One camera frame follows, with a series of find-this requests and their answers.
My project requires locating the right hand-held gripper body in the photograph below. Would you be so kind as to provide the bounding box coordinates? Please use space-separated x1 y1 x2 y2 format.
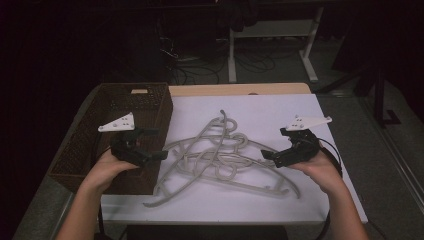
273 114 333 169

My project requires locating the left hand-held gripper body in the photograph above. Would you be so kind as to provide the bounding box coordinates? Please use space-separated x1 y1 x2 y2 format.
98 112 149 168

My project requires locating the brown woven basket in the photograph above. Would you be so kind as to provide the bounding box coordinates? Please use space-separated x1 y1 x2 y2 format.
46 82 174 196

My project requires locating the person's right hand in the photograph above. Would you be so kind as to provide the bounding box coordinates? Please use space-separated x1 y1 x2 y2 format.
289 146 342 194

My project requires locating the person's left hand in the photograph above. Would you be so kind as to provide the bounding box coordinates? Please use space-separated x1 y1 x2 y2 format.
83 151 139 194

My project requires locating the white board sheet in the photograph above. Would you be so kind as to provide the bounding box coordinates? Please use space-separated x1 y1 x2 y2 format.
100 93 369 224

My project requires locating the black metal stand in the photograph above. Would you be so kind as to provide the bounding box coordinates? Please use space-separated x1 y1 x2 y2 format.
314 59 403 129

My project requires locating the dark cloth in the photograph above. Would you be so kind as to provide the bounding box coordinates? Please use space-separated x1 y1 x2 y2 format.
218 0 263 33

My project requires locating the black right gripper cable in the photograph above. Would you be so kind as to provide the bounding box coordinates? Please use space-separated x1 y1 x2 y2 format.
314 137 344 240

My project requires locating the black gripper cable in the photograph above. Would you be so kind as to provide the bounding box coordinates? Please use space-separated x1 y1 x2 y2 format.
314 137 344 240
94 146 113 240

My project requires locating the tangle of black floor cables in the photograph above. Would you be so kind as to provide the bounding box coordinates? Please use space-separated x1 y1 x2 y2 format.
156 29 278 86

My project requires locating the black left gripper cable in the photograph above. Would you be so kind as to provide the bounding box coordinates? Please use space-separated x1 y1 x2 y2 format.
94 146 113 240

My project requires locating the white metal desk frame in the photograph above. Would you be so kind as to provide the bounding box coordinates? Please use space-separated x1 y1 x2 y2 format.
228 6 326 84

